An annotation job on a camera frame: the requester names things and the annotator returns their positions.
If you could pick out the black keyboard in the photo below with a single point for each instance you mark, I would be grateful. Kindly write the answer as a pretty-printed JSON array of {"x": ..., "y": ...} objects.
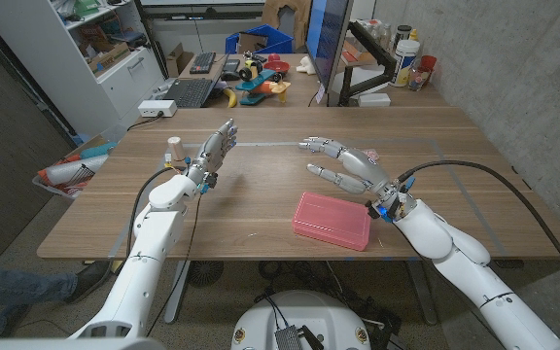
[{"x": 202, "y": 62}]

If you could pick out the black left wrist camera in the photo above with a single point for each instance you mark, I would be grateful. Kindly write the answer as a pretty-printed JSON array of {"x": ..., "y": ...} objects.
[{"x": 209, "y": 182}]

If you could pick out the brown cardboard panel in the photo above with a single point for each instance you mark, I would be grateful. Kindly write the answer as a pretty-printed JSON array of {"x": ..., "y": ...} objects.
[{"x": 285, "y": 12}]

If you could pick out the yellow banana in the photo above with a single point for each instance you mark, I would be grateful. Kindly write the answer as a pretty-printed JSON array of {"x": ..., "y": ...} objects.
[{"x": 232, "y": 98}]

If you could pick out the white supplement jar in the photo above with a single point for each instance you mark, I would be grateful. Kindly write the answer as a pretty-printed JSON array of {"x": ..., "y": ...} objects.
[{"x": 405, "y": 60}]

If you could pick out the small pink patterned packet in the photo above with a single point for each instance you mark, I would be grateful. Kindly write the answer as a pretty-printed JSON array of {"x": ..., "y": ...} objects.
[{"x": 373, "y": 154}]

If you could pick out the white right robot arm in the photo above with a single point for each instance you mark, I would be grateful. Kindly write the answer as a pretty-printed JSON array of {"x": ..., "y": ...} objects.
[{"x": 455, "y": 257}]

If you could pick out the white shelf cabinet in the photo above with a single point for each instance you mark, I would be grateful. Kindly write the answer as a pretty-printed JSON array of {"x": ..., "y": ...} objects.
[{"x": 66, "y": 73}]

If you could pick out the black framed whiteboard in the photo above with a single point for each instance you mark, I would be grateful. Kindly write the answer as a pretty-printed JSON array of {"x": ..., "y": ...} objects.
[{"x": 202, "y": 12}]

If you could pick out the teal foam item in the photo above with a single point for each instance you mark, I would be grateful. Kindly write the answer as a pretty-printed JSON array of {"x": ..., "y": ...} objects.
[{"x": 96, "y": 150}]

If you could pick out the white sticky note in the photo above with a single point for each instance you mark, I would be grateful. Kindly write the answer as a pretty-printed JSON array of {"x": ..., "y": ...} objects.
[{"x": 320, "y": 93}]

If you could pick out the black computer mouse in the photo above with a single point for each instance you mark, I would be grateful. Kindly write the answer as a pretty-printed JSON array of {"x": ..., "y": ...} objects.
[{"x": 230, "y": 76}]

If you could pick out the clear plastic storage bin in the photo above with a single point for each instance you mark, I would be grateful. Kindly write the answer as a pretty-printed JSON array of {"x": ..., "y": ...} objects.
[{"x": 54, "y": 187}]

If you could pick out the white power strip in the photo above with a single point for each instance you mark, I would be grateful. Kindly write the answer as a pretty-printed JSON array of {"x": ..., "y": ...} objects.
[{"x": 156, "y": 108}]

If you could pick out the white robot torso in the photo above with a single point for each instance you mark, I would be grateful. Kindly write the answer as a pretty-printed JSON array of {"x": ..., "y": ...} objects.
[{"x": 304, "y": 311}]

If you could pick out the dark lidded bottle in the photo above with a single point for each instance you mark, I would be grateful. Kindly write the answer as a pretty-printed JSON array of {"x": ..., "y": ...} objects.
[{"x": 402, "y": 35}]

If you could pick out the pink plastic pencil case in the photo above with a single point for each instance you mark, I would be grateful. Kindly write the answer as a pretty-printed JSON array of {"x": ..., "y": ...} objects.
[{"x": 331, "y": 221}]

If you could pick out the open brown cardboard box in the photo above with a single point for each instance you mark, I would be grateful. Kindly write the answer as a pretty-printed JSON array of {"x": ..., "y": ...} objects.
[{"x": 179, "y": 60}]

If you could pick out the black laptop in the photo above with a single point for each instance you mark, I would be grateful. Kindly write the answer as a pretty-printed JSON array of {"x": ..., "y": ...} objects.
[{"x": 190, "y": 92}]

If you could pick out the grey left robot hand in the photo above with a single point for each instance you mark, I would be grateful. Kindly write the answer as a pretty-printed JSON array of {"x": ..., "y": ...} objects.
[{"x": 213, "y": 150}]

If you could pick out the dark person shoe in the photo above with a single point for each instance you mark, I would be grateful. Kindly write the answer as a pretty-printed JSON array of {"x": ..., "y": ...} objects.
[{"x": 88, "y": 279}]

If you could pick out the colourful toy airplane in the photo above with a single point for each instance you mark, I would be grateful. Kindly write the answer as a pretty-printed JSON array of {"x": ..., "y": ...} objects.
[{"x": 263, "y": 85}]

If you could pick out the person leg in jeans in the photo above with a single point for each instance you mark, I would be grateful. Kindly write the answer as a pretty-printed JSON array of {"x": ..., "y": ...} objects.
[{"x": 12, "y": 289}]

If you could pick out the small white box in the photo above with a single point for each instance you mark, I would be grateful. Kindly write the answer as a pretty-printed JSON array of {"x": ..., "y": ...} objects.
[{"x": 374, "y": 99}]

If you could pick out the red cup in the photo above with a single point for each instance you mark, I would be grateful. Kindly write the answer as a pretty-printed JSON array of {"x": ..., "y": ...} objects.
[{"x": 428, "y": 63}]

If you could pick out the beige small cup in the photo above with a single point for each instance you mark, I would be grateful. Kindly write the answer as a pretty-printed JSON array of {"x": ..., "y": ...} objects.
[{"x": 176, "y": 147}]

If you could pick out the red bowl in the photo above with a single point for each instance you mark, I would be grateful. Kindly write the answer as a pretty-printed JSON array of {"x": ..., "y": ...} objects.
[{"x": 277, "y": 66}]

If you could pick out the grey table leg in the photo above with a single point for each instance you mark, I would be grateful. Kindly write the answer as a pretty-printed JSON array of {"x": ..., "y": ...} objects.
[
  {"x": 422, "y": 291},
  {"x": 177, "y": 291}
]

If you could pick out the large computer monitor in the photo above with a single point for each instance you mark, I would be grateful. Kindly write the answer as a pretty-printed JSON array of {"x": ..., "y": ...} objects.
[{"x": 326, "y": 34}]

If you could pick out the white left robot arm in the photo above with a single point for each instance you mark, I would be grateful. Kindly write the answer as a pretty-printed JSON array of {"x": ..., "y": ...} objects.
[{"x": 156, "y": 233}]

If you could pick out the white plush toy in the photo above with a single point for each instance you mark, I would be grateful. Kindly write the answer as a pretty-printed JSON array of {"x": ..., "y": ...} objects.
[{"x": 305, "y": 65}]

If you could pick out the blue plastic bin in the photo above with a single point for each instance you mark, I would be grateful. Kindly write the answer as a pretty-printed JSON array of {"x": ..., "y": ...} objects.
[{"x": 272, "y": 36}]

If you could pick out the white foam roll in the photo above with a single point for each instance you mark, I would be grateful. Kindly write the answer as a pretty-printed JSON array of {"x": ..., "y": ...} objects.
[{"x": 73, "y": 169}]

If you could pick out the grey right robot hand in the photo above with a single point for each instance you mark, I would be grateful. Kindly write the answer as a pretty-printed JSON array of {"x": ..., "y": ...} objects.
[{"x": 365, "y": 170}]

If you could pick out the flat cardboard box with label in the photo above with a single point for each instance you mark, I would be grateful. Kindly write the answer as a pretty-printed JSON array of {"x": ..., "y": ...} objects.
[{"x": 109, "y": 57}]

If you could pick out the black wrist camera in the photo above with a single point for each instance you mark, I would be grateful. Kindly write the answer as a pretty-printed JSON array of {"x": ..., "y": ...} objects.
[
  {"x": 376, "y": 211},
  {"x": 209, "y": 182}
]

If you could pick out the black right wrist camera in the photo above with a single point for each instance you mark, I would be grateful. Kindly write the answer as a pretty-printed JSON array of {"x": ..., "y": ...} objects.
[{"x": 376, "y": 211}]

